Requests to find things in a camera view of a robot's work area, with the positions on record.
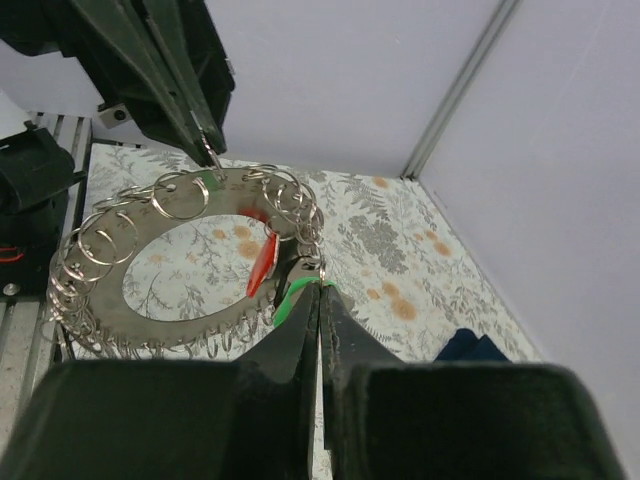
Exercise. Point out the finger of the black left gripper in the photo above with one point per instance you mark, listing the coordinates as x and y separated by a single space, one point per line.
164 62

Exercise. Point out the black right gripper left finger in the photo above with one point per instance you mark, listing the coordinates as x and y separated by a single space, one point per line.
251 418

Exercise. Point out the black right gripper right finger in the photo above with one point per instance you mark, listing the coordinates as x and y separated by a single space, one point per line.
385 418

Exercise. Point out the green key tag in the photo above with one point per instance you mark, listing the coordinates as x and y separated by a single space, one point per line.
292 297

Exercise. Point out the red key tag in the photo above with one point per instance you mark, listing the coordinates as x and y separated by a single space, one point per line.
264 264

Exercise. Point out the steel disc with keyrings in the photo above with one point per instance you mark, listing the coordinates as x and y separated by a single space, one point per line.
85 297

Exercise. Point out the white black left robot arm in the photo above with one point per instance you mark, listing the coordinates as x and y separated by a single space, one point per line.
35 28

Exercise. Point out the dark blue folded cloth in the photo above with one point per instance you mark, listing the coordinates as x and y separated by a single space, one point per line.
464 345

